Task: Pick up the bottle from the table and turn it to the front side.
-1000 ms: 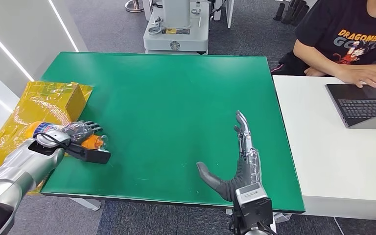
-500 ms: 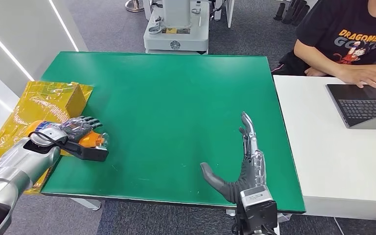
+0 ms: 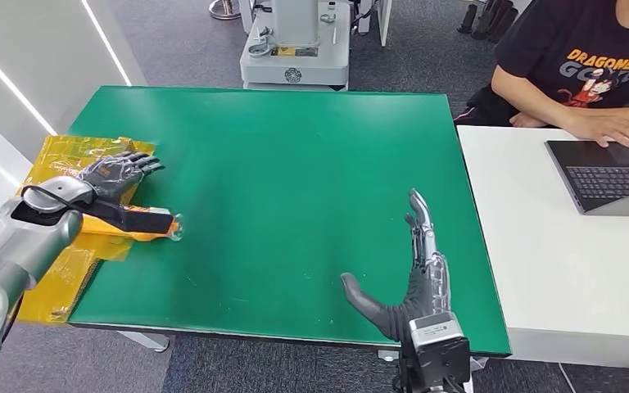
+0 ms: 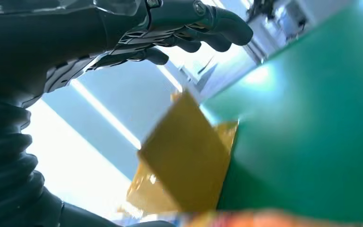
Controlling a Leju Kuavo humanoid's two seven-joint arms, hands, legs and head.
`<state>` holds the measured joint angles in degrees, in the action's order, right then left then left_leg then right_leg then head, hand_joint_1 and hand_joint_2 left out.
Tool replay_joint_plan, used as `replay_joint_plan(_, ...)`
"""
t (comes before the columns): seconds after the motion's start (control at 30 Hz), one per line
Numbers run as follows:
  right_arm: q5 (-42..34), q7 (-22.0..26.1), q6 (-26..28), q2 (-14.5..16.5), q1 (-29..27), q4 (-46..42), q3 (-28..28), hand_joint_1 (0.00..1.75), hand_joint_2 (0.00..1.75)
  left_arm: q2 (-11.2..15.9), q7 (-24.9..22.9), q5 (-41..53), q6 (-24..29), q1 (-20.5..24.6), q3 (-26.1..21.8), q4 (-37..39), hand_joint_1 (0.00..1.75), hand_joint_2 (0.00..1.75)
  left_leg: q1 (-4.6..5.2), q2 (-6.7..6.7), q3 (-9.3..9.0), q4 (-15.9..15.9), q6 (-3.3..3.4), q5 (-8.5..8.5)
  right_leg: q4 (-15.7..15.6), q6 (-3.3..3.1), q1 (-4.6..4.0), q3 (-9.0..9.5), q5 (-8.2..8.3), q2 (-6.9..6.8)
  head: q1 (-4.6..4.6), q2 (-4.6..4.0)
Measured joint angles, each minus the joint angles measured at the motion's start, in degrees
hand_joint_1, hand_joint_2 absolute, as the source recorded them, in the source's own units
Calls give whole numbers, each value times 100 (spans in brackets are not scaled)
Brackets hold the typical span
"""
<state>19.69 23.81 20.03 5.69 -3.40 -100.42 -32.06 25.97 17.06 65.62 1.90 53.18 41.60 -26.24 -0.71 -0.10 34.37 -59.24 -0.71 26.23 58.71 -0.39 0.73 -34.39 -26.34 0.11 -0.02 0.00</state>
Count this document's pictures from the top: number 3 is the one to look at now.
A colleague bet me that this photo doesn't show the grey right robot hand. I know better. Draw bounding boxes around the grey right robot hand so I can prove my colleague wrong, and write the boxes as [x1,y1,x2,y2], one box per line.
[340,188,453,343]

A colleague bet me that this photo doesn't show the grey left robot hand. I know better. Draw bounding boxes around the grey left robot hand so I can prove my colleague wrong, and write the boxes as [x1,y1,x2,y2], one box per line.
[78,151,165,205]

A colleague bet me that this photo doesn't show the orange plastic bottle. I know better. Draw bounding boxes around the orange plastic bottle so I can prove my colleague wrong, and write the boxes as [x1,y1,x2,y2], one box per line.
[77,211,185,243]

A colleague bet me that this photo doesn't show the yellow taped cardboard box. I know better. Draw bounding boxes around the yellow taped cardboard box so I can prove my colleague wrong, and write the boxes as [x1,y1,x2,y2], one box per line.
[16,134,157,325]

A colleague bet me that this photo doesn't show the white table leg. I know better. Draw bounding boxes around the white table leg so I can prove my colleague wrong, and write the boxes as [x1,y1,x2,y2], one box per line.
[117,331,170,353]

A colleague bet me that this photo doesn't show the person's hand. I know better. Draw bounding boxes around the person's hand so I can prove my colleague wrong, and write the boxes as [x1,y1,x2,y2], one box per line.
[509,111,547,129]
[564,112,629,148]

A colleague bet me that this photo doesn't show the metal chair base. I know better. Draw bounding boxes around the metal chair base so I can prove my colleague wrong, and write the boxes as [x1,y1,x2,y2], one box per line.
[208,0,242,20]

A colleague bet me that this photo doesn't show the grey laptop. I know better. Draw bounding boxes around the grey laptop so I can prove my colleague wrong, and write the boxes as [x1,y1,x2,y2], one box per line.
[544,139,629,218]

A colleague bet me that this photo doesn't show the white panel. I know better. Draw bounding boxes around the white panel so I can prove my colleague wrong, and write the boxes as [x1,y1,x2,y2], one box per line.
[357,0,393,47]

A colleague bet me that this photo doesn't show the person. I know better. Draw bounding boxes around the person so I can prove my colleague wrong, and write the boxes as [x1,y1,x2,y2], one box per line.
[453,0,629,148]

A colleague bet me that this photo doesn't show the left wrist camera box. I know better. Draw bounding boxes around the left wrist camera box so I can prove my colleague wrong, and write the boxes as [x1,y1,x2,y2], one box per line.
[82,201,178,236]

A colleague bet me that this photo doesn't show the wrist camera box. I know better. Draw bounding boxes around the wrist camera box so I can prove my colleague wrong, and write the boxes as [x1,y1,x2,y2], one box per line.
[82,201,178,236]
[399,311,473,393]

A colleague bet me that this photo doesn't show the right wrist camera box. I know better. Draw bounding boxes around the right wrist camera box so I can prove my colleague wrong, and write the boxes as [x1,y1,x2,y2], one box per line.
[399,311,473,393]

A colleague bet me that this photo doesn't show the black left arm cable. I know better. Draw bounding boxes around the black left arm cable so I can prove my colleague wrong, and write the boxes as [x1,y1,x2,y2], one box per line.
[20,184,97,211]

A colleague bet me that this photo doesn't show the black cylinder post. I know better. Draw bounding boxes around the black cylinder post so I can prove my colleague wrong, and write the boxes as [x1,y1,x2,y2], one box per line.
[487,4,520,44]
[457,2,479,34]
[471,0,501,41]

